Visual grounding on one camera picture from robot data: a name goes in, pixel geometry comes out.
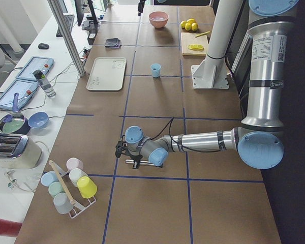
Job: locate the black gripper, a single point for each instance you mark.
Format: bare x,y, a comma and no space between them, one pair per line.
142,4
134,159

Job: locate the steel muddler rod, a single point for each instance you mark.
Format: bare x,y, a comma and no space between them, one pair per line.
143,163

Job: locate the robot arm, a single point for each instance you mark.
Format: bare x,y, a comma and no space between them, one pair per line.
257,140

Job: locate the pile of ice cubes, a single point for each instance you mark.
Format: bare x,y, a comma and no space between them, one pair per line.
158,18

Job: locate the yellow cup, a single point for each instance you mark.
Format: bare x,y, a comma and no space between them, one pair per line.
86,187

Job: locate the pale pink cup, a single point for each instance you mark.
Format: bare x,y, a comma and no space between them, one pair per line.
73,163

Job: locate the light blue plastic cup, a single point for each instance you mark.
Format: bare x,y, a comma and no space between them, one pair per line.
155,70

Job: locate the mint green rack cup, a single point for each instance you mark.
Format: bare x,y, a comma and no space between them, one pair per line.
55,188

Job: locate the grey rack cup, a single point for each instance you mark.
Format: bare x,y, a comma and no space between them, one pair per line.
62,203

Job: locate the light blue rack cup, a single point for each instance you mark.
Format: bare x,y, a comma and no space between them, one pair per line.
48,178

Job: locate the pink bowl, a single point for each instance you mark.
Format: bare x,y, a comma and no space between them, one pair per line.
158,24

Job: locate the folded grey cloth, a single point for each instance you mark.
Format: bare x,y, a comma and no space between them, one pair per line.
113,43

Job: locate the bamboo cutting board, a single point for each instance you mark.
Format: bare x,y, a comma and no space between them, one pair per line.
189,38

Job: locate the lemon slice stack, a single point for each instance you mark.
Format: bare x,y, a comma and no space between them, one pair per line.
196,47

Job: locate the cream bear serving tray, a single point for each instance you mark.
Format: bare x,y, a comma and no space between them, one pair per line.
107,74

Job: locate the blue bowl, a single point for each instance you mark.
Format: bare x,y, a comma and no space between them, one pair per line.
38,120

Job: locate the computer mouse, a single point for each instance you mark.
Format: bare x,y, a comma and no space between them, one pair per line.
43,46

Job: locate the teach pendant far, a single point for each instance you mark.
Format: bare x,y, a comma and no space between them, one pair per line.
35,63

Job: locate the teach pendant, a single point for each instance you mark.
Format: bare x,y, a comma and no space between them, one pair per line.
35,63
25,89

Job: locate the clear water bottle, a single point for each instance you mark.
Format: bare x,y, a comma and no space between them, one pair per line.
44,83

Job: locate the blue saucepan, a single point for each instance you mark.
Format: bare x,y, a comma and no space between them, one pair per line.
14,122

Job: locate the silver toaster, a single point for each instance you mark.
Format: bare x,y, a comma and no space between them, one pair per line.
18,151

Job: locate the teach pendant near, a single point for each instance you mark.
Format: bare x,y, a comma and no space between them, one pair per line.
25,89

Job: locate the red bottle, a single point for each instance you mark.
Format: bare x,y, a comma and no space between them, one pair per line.
9,228

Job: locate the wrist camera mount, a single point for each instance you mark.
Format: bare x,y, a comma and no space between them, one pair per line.
121,149

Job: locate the aluminium frame post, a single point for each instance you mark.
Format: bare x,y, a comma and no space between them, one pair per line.
58,14

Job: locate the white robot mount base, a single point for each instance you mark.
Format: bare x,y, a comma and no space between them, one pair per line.
211,73

